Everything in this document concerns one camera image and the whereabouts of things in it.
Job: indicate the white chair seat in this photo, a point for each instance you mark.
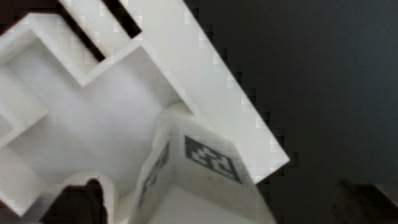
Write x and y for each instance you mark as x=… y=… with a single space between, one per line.
x=102 y=63

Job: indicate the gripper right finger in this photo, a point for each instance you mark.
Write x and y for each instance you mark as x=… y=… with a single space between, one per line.
x=363 y=206

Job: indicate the white chair leg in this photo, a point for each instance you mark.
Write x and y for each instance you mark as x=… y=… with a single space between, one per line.
x=194 y=187

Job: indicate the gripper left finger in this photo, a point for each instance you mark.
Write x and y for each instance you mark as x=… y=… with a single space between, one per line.
x=79 y=205

